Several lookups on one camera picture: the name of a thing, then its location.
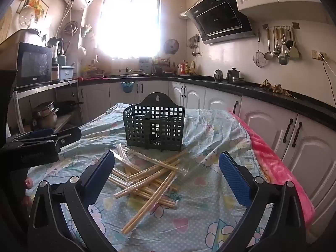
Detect black spice rack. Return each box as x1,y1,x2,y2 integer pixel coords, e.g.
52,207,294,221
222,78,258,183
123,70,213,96
152,58,176,75

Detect large steel pot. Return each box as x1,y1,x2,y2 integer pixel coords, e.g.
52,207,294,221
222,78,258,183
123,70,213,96
16,28,42,48

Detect stacked steel pots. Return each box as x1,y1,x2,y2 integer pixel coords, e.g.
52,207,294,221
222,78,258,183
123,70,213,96
32,101,59,129

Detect group of bamboo chopsticks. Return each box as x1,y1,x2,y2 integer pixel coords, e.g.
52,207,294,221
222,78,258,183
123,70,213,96
108,143,189,235

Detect black range hood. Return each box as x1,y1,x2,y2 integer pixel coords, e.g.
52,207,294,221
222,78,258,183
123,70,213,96
188,0,256,45

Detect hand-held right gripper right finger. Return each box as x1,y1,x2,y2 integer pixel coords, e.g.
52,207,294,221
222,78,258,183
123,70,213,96
218,151,307,252

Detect round bamboo board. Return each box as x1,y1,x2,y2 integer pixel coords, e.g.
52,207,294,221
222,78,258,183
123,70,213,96
0,7,13,45

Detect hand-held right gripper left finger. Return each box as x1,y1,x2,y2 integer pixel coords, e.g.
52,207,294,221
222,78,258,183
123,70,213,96
28,150,117,252

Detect black microwave oven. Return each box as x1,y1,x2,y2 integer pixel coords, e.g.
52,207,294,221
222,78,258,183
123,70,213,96
16,41,53,89

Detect small hanging kitchen tools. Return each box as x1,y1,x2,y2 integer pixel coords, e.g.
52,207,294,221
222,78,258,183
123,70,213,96
189,35,200,56

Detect grey blue plastic bin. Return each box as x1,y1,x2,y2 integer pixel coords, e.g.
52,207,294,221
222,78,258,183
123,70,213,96
59,65,75,80

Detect white round plastic cover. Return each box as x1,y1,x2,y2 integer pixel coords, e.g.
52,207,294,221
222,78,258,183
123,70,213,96
18,5,36,28

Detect black kitchen countertop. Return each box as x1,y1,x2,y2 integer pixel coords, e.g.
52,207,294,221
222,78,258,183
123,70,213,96
109,75,336,130

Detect black blender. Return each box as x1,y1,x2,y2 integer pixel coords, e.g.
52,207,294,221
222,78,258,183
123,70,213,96
47,37,65,82

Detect green plastic utensil basket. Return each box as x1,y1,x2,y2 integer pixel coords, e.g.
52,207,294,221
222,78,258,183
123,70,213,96
123,92,185,153

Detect metal shelf rack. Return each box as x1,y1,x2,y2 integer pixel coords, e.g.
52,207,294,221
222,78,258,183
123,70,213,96
8,79,82,137

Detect black frying pan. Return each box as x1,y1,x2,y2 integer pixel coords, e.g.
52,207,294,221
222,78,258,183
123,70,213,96
54,100,84,116

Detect pink fleece blanket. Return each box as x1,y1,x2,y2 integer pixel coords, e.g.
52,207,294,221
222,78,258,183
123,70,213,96
228,110,315,231

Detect silver exhaust duct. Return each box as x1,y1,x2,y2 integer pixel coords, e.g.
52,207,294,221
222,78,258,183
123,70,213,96
179,9,195,20

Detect grey slotted holder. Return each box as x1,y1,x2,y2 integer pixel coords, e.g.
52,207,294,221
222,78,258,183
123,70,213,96
139,57,153,74

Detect kitchen window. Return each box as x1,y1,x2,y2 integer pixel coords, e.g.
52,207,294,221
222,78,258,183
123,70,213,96
96,0,162,59

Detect hanging steel ladle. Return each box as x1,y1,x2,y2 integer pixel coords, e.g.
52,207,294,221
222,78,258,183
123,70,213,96
264,28,274,60

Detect blue cartoon printed tablecloth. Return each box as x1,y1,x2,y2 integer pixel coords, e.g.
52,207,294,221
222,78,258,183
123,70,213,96
26,102,273,252

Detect coiled grey hose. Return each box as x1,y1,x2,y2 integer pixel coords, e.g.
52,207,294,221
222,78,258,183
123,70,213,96
63,21,79,36

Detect ginger roots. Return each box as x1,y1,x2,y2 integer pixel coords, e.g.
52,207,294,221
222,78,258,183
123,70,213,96
260,79,292,96

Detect fruit wall poster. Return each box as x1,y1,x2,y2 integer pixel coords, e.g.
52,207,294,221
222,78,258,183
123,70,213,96
16,0,49,21

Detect wall utensil rail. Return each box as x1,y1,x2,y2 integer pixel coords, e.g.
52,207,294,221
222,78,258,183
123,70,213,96
262,23,300,30

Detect steel kettle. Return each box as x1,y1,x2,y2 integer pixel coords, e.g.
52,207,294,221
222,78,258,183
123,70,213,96
226,68,240,83

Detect small round wall fan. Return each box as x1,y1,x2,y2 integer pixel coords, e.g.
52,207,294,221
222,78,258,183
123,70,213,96
164,39,179,55

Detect row of hanging steel utensils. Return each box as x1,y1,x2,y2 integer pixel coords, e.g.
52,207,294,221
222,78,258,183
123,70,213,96
273,26,300,66

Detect person's left hand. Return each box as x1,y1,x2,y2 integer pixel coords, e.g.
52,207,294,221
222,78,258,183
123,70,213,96
22,178,34,208

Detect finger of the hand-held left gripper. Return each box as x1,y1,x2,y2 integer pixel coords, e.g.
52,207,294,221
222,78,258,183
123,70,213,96
13,126,82,148
15,128,56,140

